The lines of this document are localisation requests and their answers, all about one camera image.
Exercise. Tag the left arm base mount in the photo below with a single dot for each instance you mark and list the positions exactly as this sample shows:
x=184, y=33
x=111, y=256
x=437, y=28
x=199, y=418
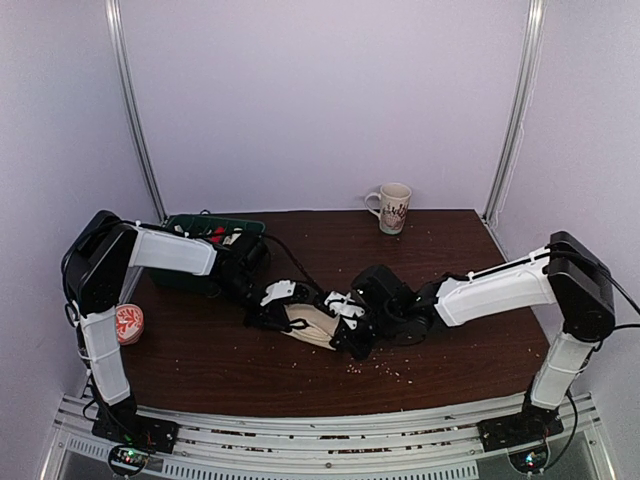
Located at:
x=149, y=434

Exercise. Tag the red item in tray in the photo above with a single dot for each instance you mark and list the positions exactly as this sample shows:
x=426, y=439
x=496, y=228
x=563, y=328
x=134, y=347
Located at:
x=218, y=235

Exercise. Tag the right aluminium frame post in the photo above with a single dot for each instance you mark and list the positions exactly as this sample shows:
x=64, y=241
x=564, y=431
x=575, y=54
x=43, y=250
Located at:
x=514, y=131

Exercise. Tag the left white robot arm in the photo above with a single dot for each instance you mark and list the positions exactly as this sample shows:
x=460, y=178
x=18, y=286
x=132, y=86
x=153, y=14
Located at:
x=99, y=267

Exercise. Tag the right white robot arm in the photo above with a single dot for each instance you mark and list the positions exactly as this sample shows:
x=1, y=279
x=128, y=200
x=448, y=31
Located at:
x=564, y=273

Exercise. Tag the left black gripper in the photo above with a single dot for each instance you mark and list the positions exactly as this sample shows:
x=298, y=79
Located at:
x=273, y=316

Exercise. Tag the cream underwear navy trim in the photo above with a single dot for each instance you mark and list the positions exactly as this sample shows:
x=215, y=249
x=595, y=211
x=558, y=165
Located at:
x=310, y=325

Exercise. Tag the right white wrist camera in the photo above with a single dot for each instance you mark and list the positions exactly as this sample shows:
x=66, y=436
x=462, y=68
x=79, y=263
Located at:
x=346, y=308

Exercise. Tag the aluminium frame post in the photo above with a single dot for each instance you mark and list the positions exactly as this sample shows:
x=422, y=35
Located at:
x=118, y=42
x=514, y=131

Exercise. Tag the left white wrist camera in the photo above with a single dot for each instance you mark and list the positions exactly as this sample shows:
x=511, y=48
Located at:
x=286, y=291

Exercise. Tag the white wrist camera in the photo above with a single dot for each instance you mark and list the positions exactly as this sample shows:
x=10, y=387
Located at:
x=286, y=291
x=346, y=308

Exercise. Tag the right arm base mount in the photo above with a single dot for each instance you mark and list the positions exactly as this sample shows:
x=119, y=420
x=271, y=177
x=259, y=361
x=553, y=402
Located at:
x=516, y=430

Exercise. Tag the left aluminium frame post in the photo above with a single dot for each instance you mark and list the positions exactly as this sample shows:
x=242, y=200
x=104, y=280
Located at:
x=118, y=42

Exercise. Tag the white patterned ceramic mug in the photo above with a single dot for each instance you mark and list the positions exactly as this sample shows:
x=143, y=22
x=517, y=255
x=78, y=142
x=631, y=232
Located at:
x=390, y=205

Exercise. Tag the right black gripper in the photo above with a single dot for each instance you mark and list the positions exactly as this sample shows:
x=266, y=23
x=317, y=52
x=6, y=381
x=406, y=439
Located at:
x=348, y=343

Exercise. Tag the green compartment tray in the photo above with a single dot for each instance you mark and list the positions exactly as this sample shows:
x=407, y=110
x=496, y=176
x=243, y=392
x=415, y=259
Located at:
x=201, y=225

